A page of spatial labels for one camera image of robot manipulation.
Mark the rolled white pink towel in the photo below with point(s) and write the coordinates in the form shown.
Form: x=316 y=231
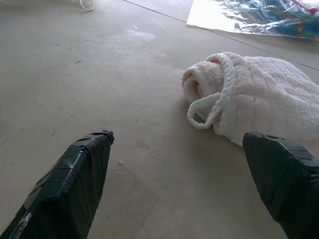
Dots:
x=251 y=92

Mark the clear plastic bag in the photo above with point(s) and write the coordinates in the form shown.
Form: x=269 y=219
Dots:
x=259 y=17

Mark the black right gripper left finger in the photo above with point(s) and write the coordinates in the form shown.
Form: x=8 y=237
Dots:
x=67 y=189

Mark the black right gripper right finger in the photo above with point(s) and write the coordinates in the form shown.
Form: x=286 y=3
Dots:
x=286 y=181

